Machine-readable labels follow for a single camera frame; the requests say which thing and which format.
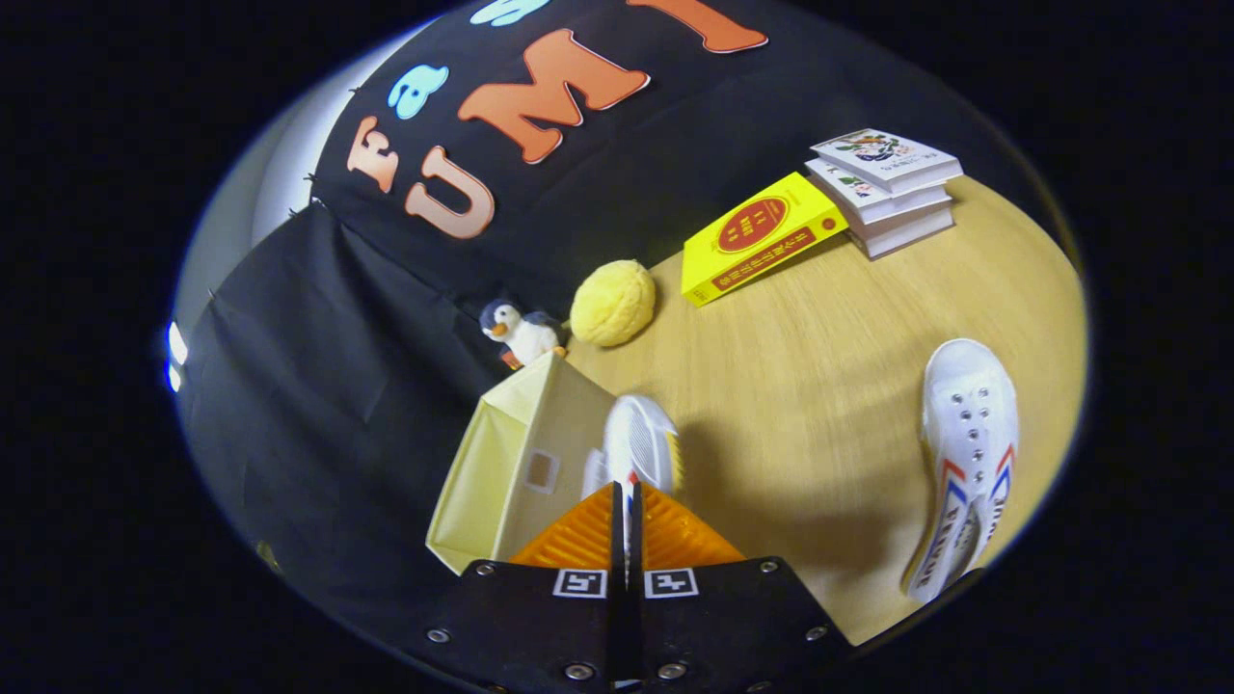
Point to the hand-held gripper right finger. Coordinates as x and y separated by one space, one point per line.
643 622

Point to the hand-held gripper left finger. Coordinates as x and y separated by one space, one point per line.
614 617

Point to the white canvas shoe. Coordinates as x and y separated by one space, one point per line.
969 434
641 443

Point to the cream fabric storage box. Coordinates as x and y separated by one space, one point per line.
501 463

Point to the penguin plush toy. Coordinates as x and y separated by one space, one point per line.
525 335

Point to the yellow round plush bun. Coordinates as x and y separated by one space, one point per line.
612 304

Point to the black backdrop cloth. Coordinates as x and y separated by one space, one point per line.
337 386

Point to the yellow book red circle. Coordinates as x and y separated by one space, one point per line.
752 241

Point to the ceiling light panel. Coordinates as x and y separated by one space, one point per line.
177 342

